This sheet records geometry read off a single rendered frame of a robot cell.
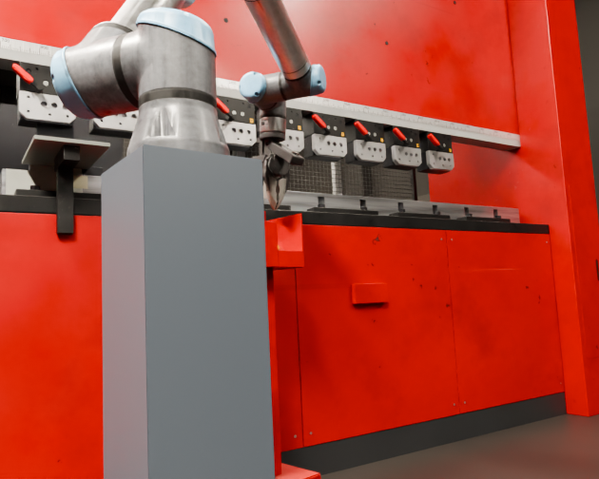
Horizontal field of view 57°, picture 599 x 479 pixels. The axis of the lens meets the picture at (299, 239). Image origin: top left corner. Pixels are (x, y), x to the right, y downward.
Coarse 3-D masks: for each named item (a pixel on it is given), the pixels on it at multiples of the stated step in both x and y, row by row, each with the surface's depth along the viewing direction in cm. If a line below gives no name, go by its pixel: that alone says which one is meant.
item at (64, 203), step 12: (60, 156) 144; (72, 156) 142; (60, 168) 148; (72, 168) 150; (60, 180) 148; (72, 180) 150; (60, 192) 147; (72, 192) 149; (60, 204) 147; (72, 204) 149; (60, 216) 147; (72, 216) 148; (60, 228) 146; (72, 228) 148
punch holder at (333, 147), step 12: (312, 120) 212; (324, 120) 214; (336, 120) 217; (312, 132) 212; (324, 132) 213; (336, 132) 216; (312, 144) 211; (324, 144) 212; (336, 144) 215; (312, 156) 213; (324, 156) 214; (336, 156) 215
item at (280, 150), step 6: (270, 144) 156; (276, 144) 154; (282, 144) 158; (270, 150) 156; (276, 150) 154; (282, 150) 152; (288, 150) 153; (282, 156) 151; (288, 156) 150; (294, 156) 149; (300, 156) 152; (288, 162) 150; (294, 162) 150; (300, 162) 151
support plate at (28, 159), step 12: (36, 144) 140; (48, 144) 141; (60, 144) 141; (72, 144) 142; (84, 144) 142; (96, 144) 143; (108, 144) 145; (24, 156) 152; (36, 156) 150; (48, 156) 151; (84, 156) 153; (96, 156) 153; (84, 168) 166
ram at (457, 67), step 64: (0, 0) 157; (64, 0) 167; (320, 0) 220; (384, 0) 239; (448, 0) 262; (0, 64) 159; (256, 64) 201; (320, 64) 217; (384, 64) 235; (448, 64) 257; (448, 128) 251; (512, 128) 277
